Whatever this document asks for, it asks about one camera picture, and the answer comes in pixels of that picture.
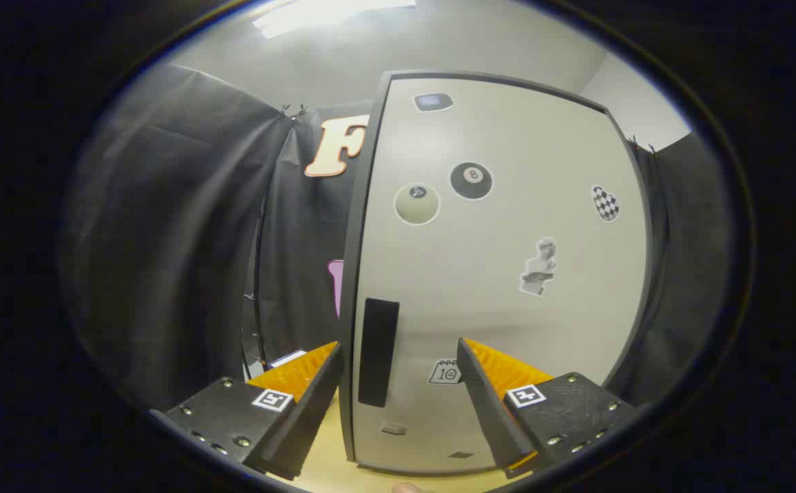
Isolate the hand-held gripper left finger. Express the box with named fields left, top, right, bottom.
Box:
left=148, top=341, right=345, bottom=481

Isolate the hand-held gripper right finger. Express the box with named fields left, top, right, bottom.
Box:
left=456, top=337, right=639, bottom=480

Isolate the dark grey cabinet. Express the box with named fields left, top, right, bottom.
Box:
left=339, top=68, right=655, bottom=478

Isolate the black backdrop cloth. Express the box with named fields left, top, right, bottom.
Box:
left=59, top=65, right=737, bottom=412

